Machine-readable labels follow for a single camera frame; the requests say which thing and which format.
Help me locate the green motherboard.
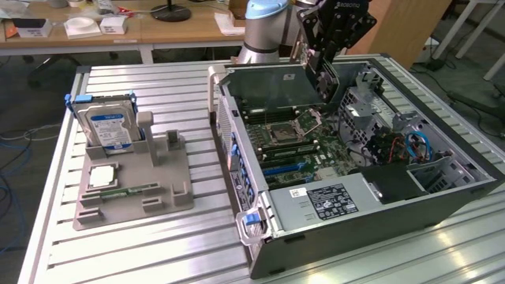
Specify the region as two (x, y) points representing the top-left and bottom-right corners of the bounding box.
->
(236, 99), (364, 190)

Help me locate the blue expansion slot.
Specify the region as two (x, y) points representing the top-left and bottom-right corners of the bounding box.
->
(263, 163), (309, 177)

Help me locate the wooden cabinet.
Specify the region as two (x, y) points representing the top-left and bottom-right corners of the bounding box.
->
(347, 0), (455, 69)

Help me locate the white frame table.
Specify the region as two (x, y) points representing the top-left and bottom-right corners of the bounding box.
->
(432, 0), (505, 81)

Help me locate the CPU socket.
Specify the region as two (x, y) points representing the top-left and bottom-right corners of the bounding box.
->
(268, 122), (305, 143)

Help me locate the white labelled box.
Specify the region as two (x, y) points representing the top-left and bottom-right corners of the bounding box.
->
(100, 15), (129, 35)

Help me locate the silver CPU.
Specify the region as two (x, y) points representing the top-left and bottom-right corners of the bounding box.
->
(88, 165), (119, 188)

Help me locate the grey metal disk bay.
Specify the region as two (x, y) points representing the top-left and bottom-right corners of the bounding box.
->
(405, 150), (495, 193)
(337, 70), (400, 140)

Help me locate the metal socket cover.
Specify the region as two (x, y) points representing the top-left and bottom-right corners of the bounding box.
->
(292, 108), (329, 133)

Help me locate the red black wire bundle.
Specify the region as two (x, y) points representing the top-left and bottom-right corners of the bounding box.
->
(388, 135), (408, 162)

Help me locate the grey parts rack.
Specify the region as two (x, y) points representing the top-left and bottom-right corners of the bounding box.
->
(72, 111), (195, 231)

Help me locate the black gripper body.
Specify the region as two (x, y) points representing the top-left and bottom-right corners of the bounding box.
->
(317, 0), (375, 45)

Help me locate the wooden desk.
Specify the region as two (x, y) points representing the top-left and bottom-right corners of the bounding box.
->
(0, 0), (359, 64)

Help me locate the grey power supply unit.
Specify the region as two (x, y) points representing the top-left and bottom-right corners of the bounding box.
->
(268, 173), (387, 231)

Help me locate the black grey PC case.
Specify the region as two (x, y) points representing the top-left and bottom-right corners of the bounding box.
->
(208, 53), (505, 280)

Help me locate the black round lamp base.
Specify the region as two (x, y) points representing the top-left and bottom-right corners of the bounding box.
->
(151, 0), (192, 22)

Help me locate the white box with black top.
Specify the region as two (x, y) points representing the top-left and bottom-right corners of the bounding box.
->
(11, 18), (54, 38)

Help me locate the brown cardboard box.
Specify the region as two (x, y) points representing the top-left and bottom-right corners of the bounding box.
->
(229, 0), (249, 20)

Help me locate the white paper stack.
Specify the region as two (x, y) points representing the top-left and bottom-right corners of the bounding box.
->
(213, 12), (247, 36)

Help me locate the black green GPU card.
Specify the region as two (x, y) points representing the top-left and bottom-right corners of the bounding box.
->
(291, 37), (343, 105)

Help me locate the hard disk with blue carrier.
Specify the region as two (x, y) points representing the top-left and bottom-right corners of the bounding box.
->
(66, 90), (144, 155)

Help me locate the green RAM stick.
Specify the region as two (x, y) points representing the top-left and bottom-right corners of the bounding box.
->
(100, 186), (153, 199)

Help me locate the blue wire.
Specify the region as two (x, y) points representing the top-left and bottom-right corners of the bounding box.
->
(405, 131), (435, 162)

